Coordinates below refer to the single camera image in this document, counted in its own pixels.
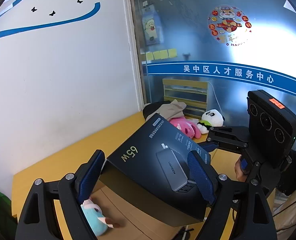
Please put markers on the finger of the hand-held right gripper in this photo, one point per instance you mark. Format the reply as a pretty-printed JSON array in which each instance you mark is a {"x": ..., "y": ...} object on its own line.
[
  {"x": 228, "y": 133},
  {"x": 210, "y": 146}
]

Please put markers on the blue window banner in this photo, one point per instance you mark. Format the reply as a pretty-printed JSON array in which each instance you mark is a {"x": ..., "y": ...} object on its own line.
[{"x": 228, "y": 71}]

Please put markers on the teal and pink plush toy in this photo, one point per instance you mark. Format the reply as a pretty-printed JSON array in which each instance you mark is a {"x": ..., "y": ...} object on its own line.
[{"x": 93, "y": 220}]

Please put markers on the blue swoosh wall decal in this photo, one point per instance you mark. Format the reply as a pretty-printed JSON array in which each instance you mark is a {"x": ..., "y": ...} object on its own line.
[{"x": 50, "y": 24}]

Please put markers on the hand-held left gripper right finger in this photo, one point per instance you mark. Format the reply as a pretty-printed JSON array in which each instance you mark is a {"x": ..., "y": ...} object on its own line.
[{"x": 200, "y": 177}]

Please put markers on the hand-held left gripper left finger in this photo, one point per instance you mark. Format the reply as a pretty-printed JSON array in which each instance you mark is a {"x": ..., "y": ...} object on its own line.
[{"x": 90, "y": 175}]

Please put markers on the beige cloth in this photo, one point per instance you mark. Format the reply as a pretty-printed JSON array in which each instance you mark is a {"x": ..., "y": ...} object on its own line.
[{"x": 173, "y": 108}]

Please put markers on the brown cardboard box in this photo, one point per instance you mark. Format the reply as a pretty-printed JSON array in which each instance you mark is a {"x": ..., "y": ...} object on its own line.
[{"x": 138, "y": 220}]

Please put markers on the dark cloth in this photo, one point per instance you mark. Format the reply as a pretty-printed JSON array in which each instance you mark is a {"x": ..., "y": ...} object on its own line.
[{"x": 151, "y": 111}]

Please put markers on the person's beige clothing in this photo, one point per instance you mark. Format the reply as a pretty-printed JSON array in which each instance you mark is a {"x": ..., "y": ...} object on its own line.
[{"x": 292, "y": 205}]

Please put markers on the red festive window sticker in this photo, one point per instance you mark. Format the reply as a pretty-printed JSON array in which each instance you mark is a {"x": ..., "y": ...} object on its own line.
[{"x": 229, "y": 25}]

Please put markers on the group of butterfly wall decals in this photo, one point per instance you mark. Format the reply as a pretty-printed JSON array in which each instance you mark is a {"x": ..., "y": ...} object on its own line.
[{"x": 52, "y": 13}]

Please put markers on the person's right hand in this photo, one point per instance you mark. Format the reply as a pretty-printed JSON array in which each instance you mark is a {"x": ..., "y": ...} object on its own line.
[{"x": 237, "y": 172}]

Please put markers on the pig cartoon poster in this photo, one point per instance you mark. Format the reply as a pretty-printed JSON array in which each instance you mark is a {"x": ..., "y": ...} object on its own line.
[{"x": 151, "y": 27}]

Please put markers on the black charger box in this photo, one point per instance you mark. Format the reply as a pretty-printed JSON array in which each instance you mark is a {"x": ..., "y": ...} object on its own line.
[{"x": 143, "y": 155}]

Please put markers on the panda plush toy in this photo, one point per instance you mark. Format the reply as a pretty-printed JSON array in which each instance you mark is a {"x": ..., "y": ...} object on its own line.
[{"x": 213, "y": 118}]

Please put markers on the yellow sticky note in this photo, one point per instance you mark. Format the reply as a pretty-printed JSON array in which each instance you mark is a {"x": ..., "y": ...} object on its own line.
[
  {"x": 164, "y": 54},
  {"x": 172, "y": 52},
  {"x": 156, "y": 55},
  {"x": 149, "y": 56}
]

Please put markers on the grey door frame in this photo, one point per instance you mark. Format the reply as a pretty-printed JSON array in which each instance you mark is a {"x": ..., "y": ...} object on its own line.
[{"x": 134, "y": 55}]

